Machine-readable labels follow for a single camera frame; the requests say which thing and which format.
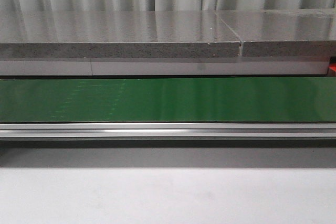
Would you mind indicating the red plastic tray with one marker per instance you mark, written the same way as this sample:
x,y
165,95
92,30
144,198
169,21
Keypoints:
x,y
332,70

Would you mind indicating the aluminium conveyor side rail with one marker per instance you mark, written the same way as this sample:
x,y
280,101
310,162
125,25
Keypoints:
x,y
157,131

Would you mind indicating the grey stone slab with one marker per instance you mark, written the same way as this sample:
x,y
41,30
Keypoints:
x,y
283,33
104,34

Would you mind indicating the green conveyor belt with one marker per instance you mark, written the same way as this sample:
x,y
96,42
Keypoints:
x,y
217,99

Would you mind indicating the white base panel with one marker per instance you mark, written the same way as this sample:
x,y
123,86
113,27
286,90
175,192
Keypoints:
x,y
165,66

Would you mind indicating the grey stone slab right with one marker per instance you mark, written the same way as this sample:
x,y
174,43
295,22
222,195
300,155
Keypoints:
x,y
283,33

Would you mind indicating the grey stone slab left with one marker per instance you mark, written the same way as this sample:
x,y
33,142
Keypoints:
x,y
104,34

